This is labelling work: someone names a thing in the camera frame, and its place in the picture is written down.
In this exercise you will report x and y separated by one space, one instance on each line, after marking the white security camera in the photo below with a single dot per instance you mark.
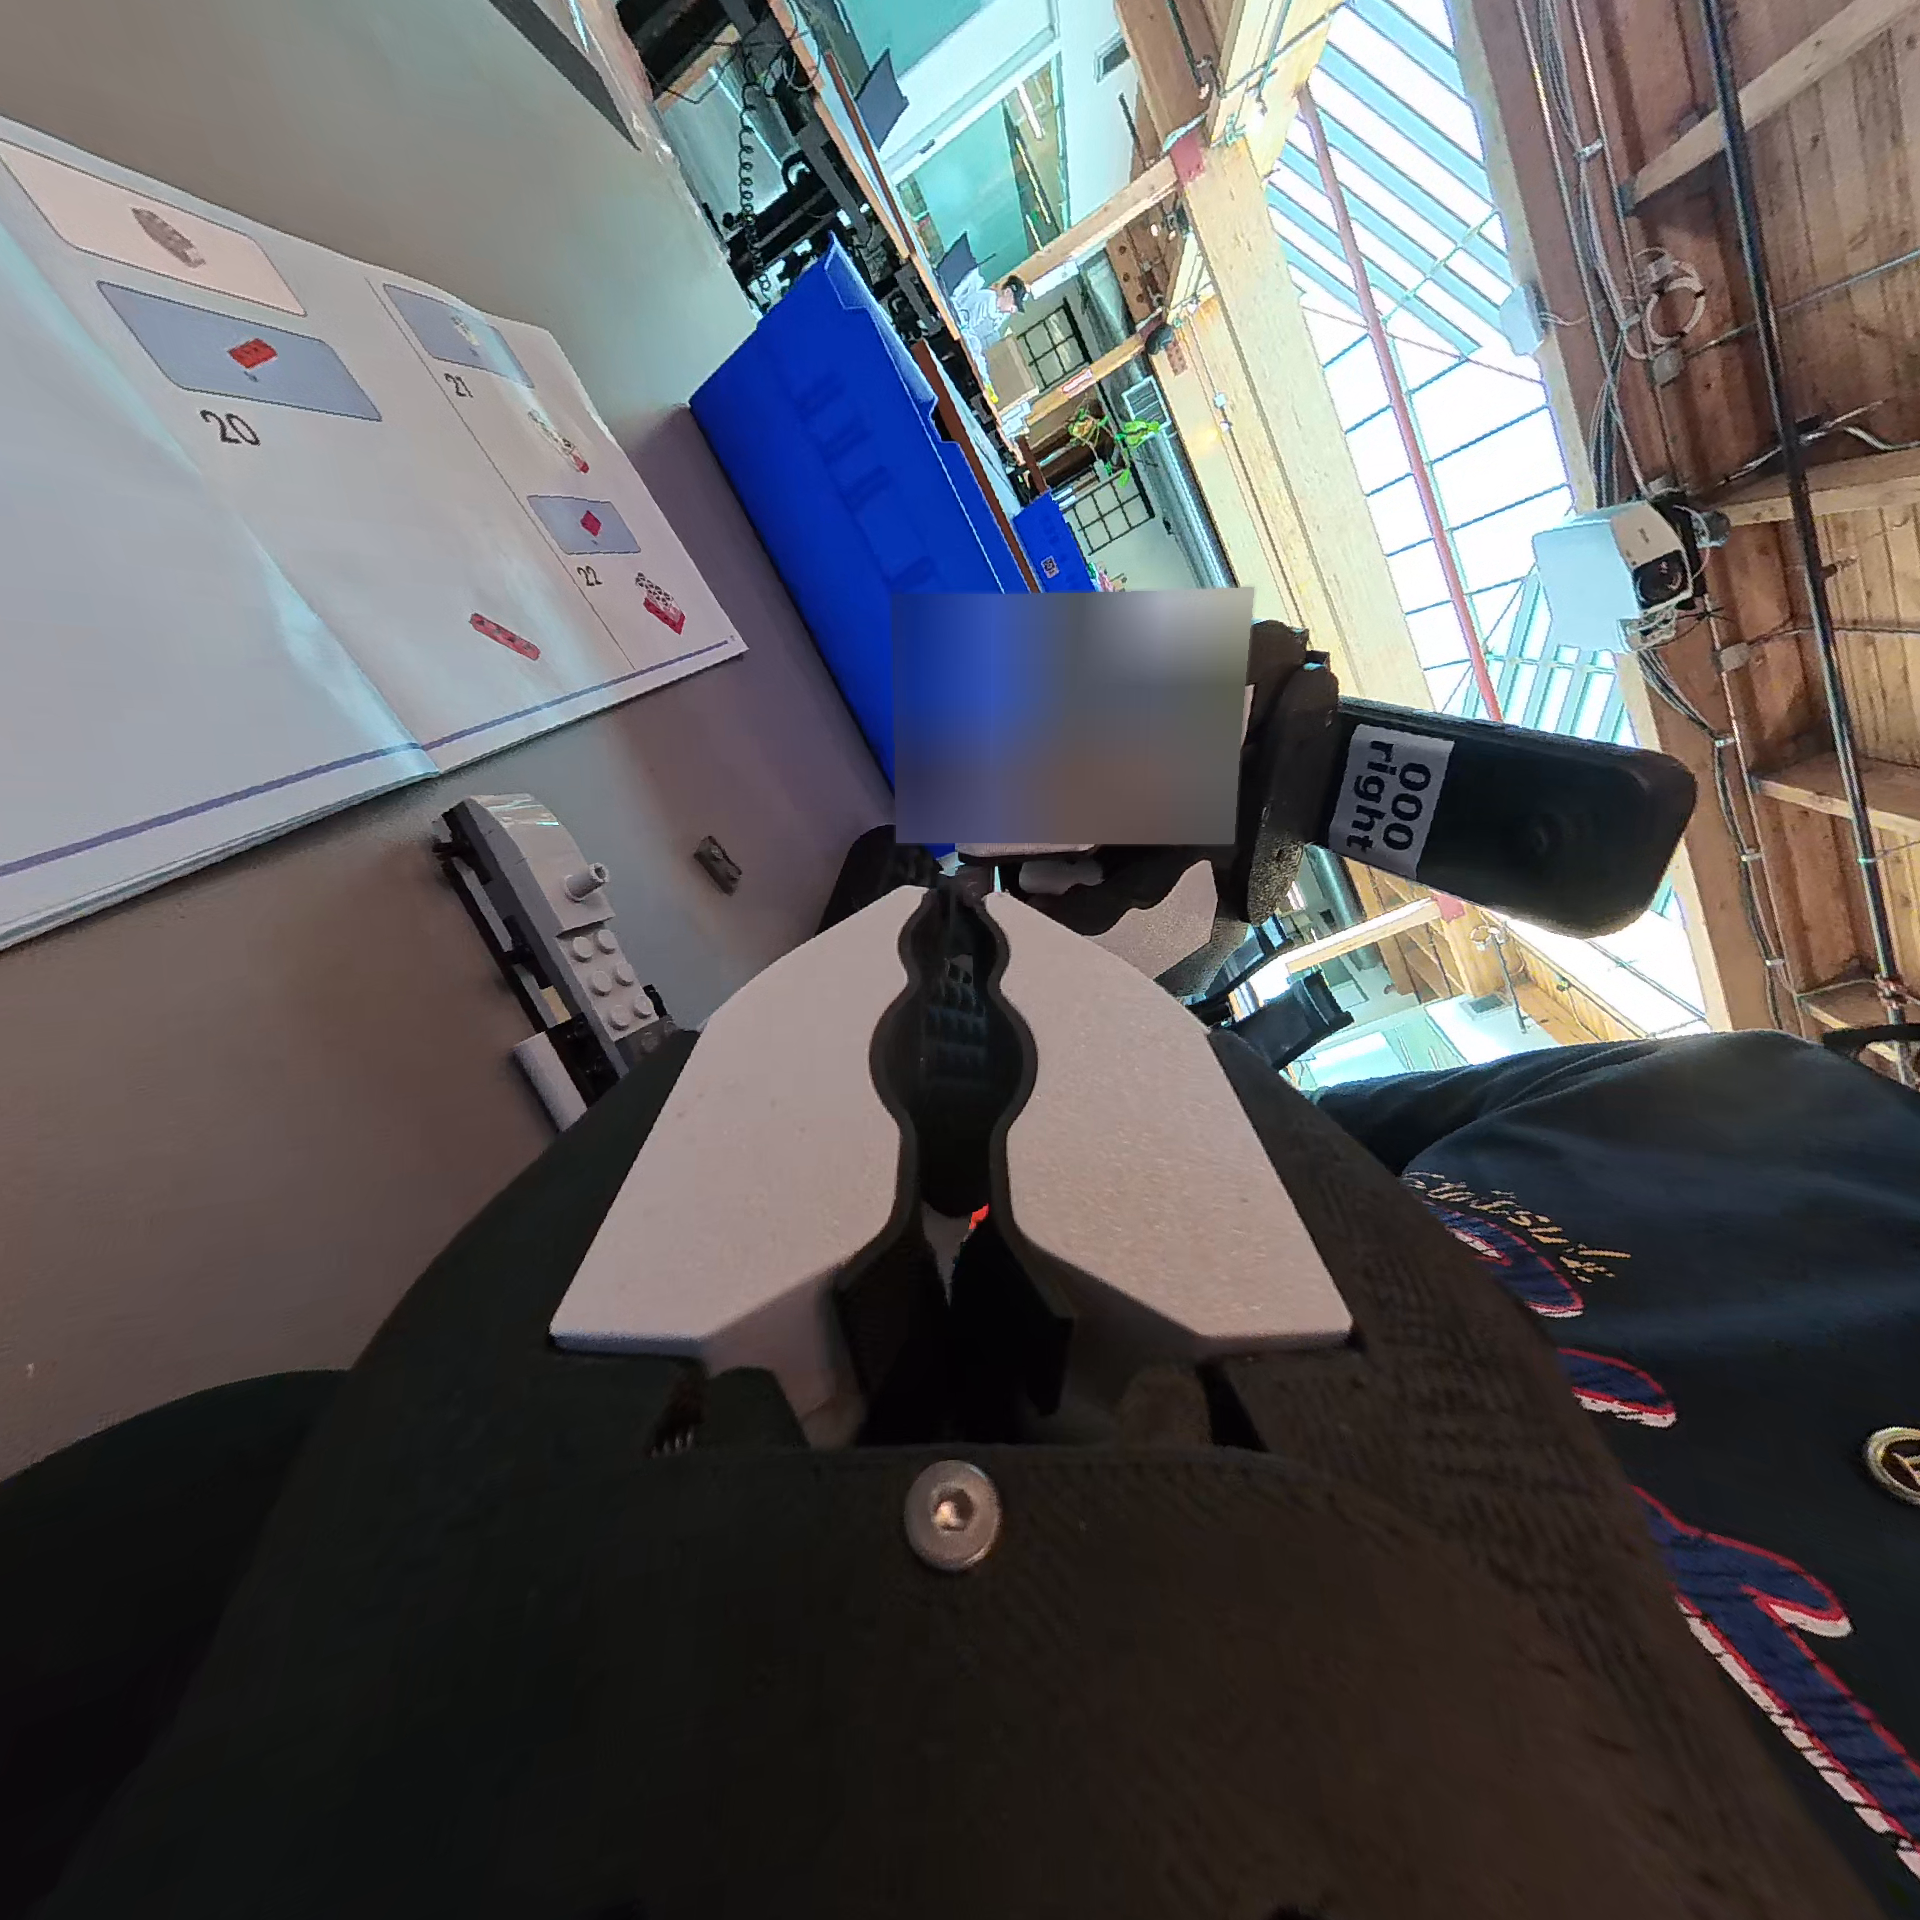
1613 562

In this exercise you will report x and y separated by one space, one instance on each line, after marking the open brick instruction booklet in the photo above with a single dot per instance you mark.
224 599

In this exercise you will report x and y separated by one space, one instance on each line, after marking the grey and black brick assembly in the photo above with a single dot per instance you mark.
592 960

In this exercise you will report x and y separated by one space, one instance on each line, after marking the large blue plastic bin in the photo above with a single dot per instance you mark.
840 495

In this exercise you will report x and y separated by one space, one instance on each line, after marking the white ceiling box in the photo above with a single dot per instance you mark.
1521 319

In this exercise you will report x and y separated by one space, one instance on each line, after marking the hanging green plant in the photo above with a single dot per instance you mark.
1126 442

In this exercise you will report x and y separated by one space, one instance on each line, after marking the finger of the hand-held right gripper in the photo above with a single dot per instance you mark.
1185 922

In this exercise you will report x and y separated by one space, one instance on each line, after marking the small dark grey brick plate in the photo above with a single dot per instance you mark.
720 865

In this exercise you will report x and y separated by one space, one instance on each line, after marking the dark printed sweatshirt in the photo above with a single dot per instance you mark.
1725 1275

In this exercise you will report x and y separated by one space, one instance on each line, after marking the grey desk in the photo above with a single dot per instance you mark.
301 1079

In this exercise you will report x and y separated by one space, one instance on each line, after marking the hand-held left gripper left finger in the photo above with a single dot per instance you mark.
734 1141

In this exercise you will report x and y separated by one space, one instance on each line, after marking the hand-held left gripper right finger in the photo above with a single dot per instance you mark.
1155 1170

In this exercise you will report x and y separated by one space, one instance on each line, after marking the black brick piece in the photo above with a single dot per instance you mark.
953 1021

